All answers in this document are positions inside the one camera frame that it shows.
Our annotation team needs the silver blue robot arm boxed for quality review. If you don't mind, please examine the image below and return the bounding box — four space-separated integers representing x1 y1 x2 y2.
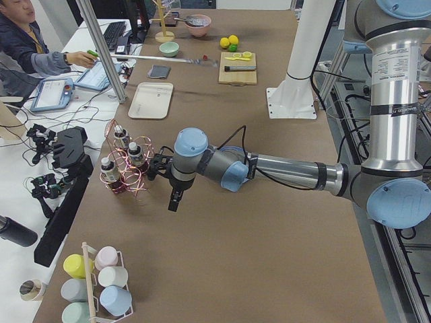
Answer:
147 1 430 229

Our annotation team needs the mint green bowl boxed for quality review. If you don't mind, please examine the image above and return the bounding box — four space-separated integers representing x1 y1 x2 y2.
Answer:
159 41 180 57

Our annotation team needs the wooden cutting board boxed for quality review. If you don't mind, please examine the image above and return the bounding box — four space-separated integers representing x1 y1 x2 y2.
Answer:
218 51 257 85

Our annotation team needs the tape roll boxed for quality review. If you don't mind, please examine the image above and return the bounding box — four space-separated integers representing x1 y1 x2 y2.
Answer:
19 279 46 301

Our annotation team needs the aluminium frame post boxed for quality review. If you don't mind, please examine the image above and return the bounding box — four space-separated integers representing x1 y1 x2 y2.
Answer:
76 0 127 104

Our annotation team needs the black keyboard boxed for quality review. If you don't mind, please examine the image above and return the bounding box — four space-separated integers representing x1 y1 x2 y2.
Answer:
103 22 127 52

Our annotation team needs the mint cup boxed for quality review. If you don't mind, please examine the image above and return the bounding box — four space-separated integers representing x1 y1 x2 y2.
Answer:
61 302 90 323

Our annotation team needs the long metal grabber stick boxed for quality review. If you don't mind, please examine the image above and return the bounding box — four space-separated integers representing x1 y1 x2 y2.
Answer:
88 50 219 67

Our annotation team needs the grey folded cloth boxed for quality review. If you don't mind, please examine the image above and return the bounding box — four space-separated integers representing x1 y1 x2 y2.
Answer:
147 65 171 79

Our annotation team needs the white wire cup rack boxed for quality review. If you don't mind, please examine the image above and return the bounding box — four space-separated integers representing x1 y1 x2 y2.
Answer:
81 242 134 322

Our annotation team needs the pink cup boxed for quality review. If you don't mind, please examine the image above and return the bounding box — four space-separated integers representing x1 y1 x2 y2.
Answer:
94 246 119 271

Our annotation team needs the yellow lemon near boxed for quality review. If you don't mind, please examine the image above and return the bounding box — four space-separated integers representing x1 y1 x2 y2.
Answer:
220 37 230 48

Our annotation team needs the yellow lemon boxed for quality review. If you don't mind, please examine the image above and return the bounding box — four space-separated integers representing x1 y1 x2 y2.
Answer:
220 37 230 48
228 34 239 45

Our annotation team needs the grey cup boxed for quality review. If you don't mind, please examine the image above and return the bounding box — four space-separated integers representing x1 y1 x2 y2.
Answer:
61 279 88 303

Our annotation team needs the cream rabbit tray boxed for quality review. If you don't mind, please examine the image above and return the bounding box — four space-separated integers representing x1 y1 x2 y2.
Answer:
128 82 174 120

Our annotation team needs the pink bowl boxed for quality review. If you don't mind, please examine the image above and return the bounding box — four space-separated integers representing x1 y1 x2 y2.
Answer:
186 14 211 38

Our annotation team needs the yellow plastic knife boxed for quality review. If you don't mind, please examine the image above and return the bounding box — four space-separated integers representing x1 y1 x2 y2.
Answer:
224 56 251 61

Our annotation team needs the yellow cup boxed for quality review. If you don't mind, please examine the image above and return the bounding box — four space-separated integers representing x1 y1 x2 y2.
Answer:
63 254 86 279

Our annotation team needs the bottle white cap middle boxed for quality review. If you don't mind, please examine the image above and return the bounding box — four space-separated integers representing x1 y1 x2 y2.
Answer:
127 141 145 167

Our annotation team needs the bottle white cap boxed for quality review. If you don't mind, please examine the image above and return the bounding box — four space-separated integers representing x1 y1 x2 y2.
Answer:
114 124 130 149
127 141 145 167
100 157 121 183

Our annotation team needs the person in dark jacket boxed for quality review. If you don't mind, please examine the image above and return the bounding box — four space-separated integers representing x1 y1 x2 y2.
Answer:
1 1 96 99

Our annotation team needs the bottle white cap far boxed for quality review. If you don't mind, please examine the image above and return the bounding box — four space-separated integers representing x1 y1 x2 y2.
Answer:
114 124 130 149

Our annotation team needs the teach pendant with red button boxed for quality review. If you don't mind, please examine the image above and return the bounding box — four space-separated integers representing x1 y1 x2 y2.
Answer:
30 77 73 112

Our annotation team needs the white cup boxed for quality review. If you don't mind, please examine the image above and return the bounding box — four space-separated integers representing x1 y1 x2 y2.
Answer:
98 266 129 288

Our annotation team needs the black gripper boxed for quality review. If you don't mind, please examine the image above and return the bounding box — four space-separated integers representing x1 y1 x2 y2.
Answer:
147 145 194 212

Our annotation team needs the steel black handled rod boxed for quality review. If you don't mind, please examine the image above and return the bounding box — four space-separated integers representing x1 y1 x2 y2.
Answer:
224 65 257 72

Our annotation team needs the black thermos bottle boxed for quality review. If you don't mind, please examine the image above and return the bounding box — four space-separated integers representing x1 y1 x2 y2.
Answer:
1 216 38 247

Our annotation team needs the bottle white cap near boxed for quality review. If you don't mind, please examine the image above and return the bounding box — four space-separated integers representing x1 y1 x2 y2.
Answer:
100 157 121 183

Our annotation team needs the blue cup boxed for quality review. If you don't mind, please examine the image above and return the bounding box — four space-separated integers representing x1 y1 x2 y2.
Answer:
100 285 132 316

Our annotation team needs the green lime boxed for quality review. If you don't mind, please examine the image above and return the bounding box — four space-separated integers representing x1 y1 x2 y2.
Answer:
228 44 238 52

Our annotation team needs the wooden mug tree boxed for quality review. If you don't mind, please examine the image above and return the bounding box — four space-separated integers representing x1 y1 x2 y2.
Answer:
152 0 175 43

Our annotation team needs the copper wire bottle rack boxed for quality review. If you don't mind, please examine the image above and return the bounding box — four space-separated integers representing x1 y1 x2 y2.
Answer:
100 119 154 201

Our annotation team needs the yellow lemon far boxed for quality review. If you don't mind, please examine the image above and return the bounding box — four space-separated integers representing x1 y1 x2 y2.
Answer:
228 34 239 45

